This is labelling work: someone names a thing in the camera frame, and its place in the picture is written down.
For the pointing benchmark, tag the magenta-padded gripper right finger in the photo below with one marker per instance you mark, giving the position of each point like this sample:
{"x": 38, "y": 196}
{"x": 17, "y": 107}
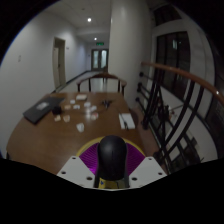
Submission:
{"x": 150, "y": 170}

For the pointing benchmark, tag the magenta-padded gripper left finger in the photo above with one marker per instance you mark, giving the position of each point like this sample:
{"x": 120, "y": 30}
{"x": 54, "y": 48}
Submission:
{"x": 73, "y": 170}

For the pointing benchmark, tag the black computer mouse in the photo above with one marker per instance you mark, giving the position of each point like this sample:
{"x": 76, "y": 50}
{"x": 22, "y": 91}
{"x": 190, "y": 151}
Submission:
{"x": 111, "y": 156}

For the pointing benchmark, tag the small orange sticker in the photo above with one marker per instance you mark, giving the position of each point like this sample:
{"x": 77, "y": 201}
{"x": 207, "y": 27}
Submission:
{"x": 66, "y": 118}

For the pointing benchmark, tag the small tan sticker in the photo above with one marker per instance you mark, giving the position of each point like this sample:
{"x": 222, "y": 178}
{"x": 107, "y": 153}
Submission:
{"x": 67, "y": 107}
{"x": 57, "y": 118}

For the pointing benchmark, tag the small red and white sticker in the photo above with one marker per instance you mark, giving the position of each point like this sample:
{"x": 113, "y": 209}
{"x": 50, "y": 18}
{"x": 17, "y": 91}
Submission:
{"x": 94, "y": 115}

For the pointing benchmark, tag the small black box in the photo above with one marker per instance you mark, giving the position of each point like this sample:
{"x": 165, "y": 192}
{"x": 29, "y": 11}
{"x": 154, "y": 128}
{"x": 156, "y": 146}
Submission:
{"x": 56, "y": 110}

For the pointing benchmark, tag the black closed laptop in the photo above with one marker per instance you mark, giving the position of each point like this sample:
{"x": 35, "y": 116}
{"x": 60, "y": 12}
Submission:
{"x": 36, "y": 111}

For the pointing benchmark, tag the small white box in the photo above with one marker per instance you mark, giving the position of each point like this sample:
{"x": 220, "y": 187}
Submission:
{"x": 81, "y": 97}

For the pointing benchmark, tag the small black clip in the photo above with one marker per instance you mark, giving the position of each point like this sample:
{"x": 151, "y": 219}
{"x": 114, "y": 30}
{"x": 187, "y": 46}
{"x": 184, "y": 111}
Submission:
{"x": 106, "y": 103}

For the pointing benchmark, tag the wooden armchair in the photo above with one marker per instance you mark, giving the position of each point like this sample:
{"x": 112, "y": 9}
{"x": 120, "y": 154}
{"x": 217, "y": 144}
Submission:
{"x": 101, "y": 76}

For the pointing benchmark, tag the black railing with wooden handrail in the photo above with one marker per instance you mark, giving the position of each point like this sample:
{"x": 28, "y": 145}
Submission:
{"x": 180, "y": 74}

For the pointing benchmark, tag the white single door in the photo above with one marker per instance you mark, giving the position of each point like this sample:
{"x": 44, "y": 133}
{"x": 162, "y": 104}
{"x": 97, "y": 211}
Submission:
{"x": 60, "y": 63}

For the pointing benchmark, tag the dark window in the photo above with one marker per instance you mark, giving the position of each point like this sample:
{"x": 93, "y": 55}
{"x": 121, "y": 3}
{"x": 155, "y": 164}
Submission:
{"x": 173, "y": 60}

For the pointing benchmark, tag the glass double door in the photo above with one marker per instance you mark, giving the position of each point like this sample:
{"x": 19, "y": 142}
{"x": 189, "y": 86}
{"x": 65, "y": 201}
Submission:
{"x": 100, "y": 60}

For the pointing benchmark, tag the green exit sign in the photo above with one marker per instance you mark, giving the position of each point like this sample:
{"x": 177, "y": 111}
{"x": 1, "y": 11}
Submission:
{"x": 100, "y": 43}

